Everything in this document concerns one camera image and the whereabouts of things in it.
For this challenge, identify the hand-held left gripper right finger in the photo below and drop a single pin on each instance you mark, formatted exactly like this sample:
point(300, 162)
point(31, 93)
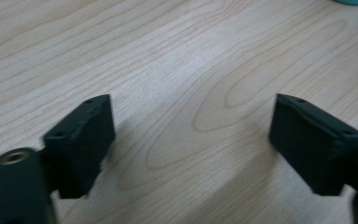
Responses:
point(313, 146)

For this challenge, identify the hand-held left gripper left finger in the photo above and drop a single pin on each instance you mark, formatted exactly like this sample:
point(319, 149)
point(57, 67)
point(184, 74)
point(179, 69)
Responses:
point(79, 146)

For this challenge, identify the teal round object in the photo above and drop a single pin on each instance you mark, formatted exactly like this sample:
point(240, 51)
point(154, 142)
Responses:
point(354, 1)

